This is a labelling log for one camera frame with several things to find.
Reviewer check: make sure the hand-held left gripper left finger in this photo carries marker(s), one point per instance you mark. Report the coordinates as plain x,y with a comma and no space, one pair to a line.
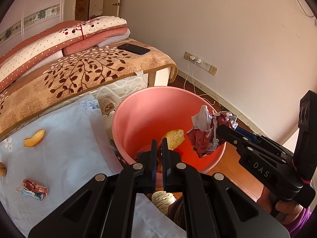
151,158

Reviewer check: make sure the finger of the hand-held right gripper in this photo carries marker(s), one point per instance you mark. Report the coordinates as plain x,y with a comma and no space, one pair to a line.
247,133
232,138

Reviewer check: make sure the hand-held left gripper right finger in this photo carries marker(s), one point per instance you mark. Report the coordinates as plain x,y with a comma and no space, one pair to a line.
168,158

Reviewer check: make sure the thick orange peel piece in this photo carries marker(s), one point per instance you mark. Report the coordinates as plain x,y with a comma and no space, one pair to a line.
175,136

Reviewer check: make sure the dark red paper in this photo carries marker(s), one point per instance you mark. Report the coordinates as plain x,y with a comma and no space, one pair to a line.
203,138

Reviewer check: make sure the pink plastic bin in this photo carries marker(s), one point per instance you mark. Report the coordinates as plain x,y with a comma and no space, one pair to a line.
143,114

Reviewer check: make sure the person's right forearm purple sleeve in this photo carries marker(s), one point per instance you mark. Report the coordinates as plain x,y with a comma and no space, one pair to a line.
301,224

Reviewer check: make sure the person's right hand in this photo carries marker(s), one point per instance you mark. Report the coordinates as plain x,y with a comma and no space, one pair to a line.
289,210

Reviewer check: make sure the brown beige fuzzy slipper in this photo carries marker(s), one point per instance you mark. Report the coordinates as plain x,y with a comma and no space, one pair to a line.
162,200

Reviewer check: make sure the white quilted mattress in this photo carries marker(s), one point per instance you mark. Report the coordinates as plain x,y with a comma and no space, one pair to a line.
123,89

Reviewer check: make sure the light blue floral cloth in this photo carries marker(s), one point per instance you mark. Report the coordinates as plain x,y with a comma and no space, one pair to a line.
69,148

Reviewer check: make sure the brown leaf pattern blanket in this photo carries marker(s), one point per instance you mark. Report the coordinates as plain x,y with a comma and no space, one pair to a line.
74,79

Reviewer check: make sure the black smartphone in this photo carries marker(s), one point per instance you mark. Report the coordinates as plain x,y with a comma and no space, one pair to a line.
133,49

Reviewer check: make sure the curved orange peel strip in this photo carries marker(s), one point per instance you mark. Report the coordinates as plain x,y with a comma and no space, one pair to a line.
33,140

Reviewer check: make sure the crumpled red blue wrapper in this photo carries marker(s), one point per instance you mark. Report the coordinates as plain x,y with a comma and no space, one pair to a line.
34,189

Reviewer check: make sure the folded pink blanket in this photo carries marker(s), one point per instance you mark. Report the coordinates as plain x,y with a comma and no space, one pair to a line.
99,39

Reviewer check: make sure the folded dotted white pink quilt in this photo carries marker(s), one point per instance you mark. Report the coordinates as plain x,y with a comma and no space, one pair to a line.
49,42

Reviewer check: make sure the brown wooden door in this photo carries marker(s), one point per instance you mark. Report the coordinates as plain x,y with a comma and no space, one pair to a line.
84,0

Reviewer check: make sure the white wardrobe with floral band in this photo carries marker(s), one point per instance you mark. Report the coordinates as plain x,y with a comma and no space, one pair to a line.
37,2

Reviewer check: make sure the beige wall socket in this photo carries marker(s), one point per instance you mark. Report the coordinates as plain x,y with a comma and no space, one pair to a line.
213,70
187,54

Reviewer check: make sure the white wall socket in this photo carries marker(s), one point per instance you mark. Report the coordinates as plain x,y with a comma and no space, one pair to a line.
206,65

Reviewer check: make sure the cream wooden bed frame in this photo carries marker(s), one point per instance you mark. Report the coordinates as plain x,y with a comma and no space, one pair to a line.
161,76

